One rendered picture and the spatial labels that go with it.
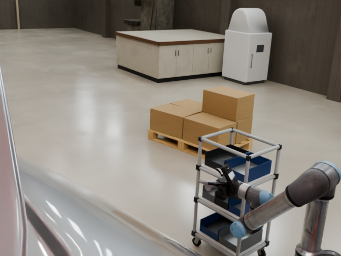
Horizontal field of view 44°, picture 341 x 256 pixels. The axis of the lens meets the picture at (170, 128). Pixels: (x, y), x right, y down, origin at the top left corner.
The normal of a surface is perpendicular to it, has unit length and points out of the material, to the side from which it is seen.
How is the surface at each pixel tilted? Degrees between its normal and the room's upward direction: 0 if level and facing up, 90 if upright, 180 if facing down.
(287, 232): 0
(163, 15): 92
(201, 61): 90
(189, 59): 90
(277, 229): 0
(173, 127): 90
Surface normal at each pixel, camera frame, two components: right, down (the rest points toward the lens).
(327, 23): -0.82, 0.15
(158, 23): 0.73, 0.29
